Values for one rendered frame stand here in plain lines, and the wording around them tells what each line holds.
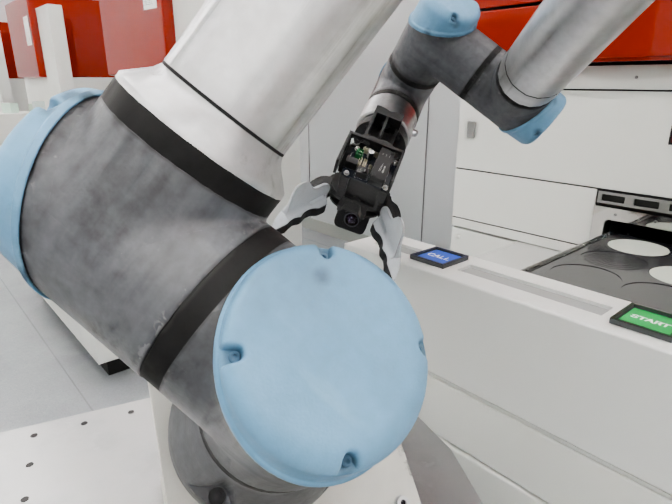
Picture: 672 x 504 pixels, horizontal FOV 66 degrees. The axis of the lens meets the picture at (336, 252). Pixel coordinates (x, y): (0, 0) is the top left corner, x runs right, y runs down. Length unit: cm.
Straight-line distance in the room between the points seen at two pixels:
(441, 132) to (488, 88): 262
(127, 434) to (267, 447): 41
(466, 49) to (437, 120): 263
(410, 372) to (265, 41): 18
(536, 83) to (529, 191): 70
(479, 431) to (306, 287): 48
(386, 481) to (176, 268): 30
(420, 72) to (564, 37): 22
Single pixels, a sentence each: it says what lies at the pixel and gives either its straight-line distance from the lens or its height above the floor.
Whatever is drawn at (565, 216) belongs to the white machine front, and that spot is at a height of 90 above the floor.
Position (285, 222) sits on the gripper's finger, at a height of 103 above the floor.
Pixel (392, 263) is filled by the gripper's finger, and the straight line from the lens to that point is 60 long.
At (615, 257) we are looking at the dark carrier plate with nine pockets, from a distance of 101.
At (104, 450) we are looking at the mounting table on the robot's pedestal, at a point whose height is 82.
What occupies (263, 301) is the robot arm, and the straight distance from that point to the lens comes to 25.
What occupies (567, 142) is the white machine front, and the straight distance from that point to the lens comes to 124.
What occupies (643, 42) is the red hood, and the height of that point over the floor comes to 125.
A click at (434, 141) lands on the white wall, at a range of 332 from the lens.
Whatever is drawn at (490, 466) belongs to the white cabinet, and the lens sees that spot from 72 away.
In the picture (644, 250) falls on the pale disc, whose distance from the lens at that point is 108.
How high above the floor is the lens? 119
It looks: 18 degrees down
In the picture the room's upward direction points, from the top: straight up
